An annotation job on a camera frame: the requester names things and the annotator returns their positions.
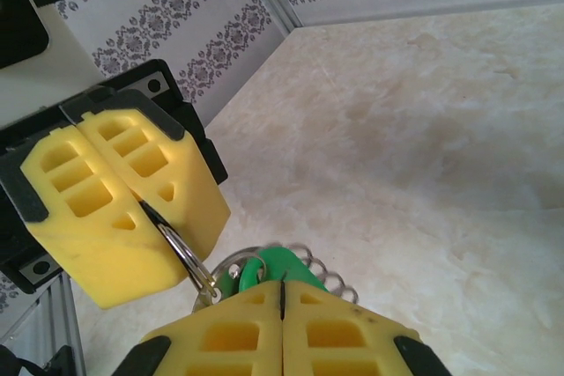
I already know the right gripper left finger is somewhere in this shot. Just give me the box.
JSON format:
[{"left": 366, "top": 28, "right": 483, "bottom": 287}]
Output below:
[{"left": 113, "top": 281, "right": 284, "bottom": 376}]

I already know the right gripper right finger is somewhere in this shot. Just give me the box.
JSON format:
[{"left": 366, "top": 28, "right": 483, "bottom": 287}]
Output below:
[{"left": 281, "top": 281, "right": 453, "bottom": 376}]

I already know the left aluminium side rail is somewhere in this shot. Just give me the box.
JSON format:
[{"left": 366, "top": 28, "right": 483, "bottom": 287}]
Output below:
[{"left": 0, "top": 272, "right": 87, "bottom": 376}]

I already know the key with green tag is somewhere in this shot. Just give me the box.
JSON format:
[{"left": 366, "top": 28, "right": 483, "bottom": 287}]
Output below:
[{"left": 138, "top": 199, "right": 332, "bottom": 312}]

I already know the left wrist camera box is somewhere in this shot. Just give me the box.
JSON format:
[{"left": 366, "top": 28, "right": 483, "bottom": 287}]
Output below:
[{"left": 0, "top": 0, "right": 101, "bottom": 133}]

